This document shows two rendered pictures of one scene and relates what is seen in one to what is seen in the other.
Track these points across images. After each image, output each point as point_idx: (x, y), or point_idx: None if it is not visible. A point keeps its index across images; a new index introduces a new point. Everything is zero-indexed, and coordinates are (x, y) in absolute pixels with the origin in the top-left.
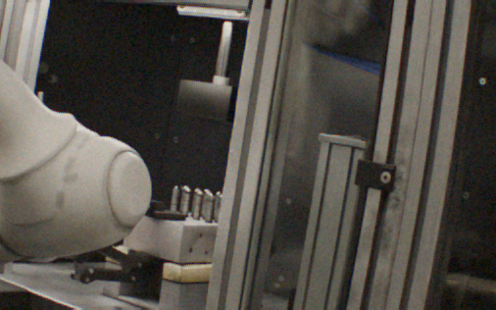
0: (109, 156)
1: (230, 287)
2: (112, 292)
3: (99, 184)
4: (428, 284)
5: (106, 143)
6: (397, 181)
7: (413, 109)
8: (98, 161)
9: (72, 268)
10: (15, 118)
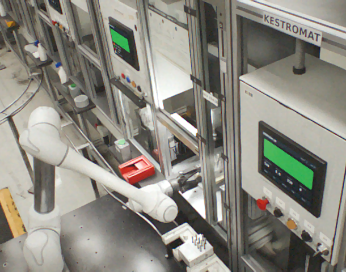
0: (163, 211)
1: (207, 211)
2: None
3: (162, 217)
4: (240, 235)
5: (163, 207)
6: (231, 211)
7: (231, 199)
8: (161, 212)
9: (193, 161)
10: (142, 203)
